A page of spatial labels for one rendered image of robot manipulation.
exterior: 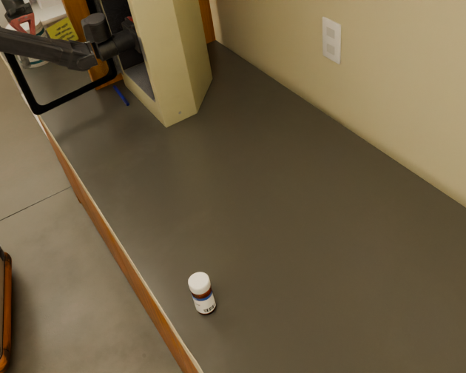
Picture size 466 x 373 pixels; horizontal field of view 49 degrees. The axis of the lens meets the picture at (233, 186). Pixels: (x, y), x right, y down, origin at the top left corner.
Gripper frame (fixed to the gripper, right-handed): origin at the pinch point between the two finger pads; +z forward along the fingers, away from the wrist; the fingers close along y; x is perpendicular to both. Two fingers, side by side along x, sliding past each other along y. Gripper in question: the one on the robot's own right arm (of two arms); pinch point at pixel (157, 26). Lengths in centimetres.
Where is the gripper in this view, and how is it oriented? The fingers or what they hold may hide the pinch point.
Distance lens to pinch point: 160.0
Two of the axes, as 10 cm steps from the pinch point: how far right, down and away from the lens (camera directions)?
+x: 1.6, 7.1, 6.9
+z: 8.4, -4.7, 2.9
